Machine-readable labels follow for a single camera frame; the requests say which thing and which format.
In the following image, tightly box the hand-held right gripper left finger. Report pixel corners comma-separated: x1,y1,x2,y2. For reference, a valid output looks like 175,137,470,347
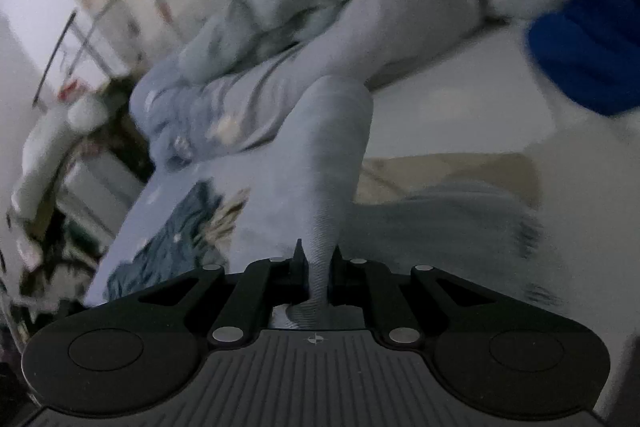
130,238,308,349

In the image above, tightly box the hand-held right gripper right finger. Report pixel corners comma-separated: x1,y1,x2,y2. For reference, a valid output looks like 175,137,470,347
327,245,506,349

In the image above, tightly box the light blue garment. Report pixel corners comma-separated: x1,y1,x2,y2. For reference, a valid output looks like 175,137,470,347
240,75,375,332

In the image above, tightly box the grey-green shirt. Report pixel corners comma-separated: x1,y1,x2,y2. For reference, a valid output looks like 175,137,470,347
345,184,546,268

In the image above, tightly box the white radiator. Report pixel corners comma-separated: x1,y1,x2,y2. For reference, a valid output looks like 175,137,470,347
55,152,146,238

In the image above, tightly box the dark wooden bedside shelf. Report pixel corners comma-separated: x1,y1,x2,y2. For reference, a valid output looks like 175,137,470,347
0,77,156,358

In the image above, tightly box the white knitted cushion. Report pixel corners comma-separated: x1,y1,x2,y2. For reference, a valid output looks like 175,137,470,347
67,98,107,131

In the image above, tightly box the printed light blue bed sheet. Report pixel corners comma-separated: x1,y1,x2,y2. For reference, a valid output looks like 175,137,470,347
82,17,640,333

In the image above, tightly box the white grey sweatshirt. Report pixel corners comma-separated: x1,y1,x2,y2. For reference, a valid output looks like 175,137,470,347
129,0,576,170

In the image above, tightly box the black pole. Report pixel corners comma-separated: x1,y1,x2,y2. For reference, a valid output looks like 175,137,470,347
32,11,77,108

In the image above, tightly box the royal blue cloth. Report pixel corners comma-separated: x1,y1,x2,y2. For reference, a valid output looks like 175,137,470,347
522,0,640,118

